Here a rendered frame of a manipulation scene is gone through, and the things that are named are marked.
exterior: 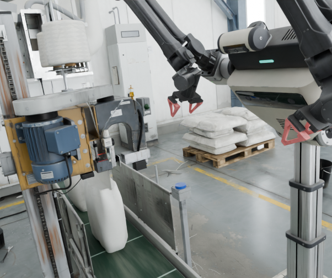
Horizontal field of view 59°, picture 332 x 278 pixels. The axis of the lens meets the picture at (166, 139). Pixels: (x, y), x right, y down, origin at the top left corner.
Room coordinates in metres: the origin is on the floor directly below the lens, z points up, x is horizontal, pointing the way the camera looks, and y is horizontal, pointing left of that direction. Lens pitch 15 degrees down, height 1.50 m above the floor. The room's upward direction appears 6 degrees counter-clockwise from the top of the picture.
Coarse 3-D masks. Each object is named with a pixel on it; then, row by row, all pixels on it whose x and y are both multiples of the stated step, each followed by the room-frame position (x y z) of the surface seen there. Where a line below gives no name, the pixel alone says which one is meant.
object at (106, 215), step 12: (84, 180) 1.83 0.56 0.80; (96, 180) 1.76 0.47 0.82; (108, 180) 1.60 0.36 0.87; (84, 192) 1.83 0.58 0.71; (96, 192) 1.64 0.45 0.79; (108, 192) 1.63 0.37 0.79; (96, 204) 1.63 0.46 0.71; (108, 204) 1.60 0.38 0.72; (120, 204) 1.64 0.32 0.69; (96, 216) 1.65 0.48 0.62; (108, 216) 1.59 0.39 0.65; (120, 216) 1.63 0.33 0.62; (96, 228) 1.68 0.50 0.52; (108, 228) 1.59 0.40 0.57; (120, 228) 1.62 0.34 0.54; (108, 240) 1.59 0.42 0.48; (120, 240) 1.61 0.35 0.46; (108, 252) 1.62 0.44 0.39
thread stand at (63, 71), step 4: (52, 8) 1.33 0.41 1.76; (52, 12) 1.33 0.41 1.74; (52, 16) 1.33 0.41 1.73; (56, 68) 1.43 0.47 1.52; (60, 68) 1.19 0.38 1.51; (64, 68) 1.18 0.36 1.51; (68, 68) 1.17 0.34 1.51; (72, 68) 1.17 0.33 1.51; (76, 68) 1.18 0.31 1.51; (56, 72) 1.46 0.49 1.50; (60, 72) 1.39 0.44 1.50; (64, 72) 1.32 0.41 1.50; (68, 72) 1.26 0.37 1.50; (72, 72) 1.21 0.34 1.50; (64, 76) 1.33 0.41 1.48; (64, 80) 1.33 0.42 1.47; (68, 88) 1.34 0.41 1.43
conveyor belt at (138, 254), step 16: (64, 192) 2.66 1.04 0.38; (128, 224) 1.93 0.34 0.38; (96, 240) 1.77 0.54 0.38; (128, 240) 1.73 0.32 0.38; (144, 240) 1.71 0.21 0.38; (96, 256) 1.59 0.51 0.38; (112, 256) 1.58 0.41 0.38; (128, 256) 1.56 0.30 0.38; (144, 256) 1.54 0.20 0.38; (160, 256) 1.53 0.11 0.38; (96, 272) 1.45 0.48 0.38; (112, 272) 1.43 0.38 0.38; (128, 272) 1.42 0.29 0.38; (144, 272) 1.40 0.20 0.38; (160, 272) 1.39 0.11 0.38; (176, 272) 1.37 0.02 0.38
